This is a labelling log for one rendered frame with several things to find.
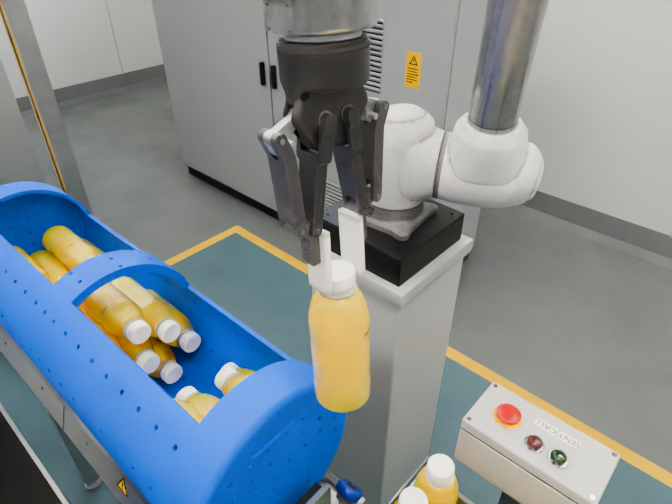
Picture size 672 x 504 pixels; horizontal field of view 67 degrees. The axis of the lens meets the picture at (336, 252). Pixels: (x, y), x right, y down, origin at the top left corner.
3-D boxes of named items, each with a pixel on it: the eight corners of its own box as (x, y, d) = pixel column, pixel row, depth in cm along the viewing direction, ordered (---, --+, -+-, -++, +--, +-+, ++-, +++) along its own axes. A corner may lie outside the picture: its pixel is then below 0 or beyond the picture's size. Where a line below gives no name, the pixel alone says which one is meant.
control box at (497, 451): (483, 419, 89) (493, 379, 83) (600, 492, 78) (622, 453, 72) (452, 457, 83) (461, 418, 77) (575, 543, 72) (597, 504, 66)
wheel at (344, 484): (336, 475, 82) (330, 486, 82) (358, 493, 79) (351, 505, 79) (347, 476, 86) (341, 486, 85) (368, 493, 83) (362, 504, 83)
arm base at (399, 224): (367, 185, 142) (368, 166, 138) (439, 210, 131) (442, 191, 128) (328, 212, 129) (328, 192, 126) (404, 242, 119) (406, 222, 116)
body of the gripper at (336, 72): (330, 23, 45) (335, 125, 50) (251, 37, 41) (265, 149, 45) (393, 28, 40) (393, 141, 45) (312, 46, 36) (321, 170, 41)
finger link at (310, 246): (318, 215, 46) (292, 226, 45) (321, 262, 49) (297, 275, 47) (308, 210, 47) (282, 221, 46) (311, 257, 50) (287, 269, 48)
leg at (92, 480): (97, 472, 188) (40, 353, 152) (105, 482, 185) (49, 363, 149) (82, 483, 185) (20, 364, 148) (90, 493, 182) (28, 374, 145)
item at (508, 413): (502, 403, 80) (503, 398, 79) (524, 416, 78) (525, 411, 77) (491, 417, 77) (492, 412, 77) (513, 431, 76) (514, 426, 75)
